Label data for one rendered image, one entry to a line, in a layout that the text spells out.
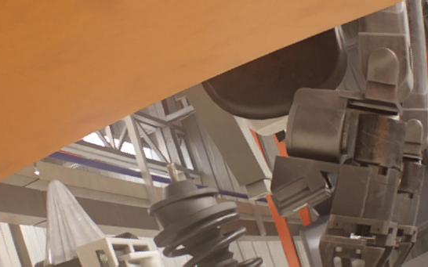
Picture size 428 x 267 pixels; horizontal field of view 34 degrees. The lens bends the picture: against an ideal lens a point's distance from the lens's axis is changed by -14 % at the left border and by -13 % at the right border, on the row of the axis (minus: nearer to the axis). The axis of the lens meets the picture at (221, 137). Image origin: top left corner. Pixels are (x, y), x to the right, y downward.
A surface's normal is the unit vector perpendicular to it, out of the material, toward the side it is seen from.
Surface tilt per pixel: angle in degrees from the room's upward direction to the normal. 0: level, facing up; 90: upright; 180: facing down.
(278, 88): 90
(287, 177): 90
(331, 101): 91
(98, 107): 180
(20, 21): 180
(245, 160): 128
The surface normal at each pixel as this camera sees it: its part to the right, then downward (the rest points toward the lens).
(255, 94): -0.34, -0.12
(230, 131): -0.07, 0.46
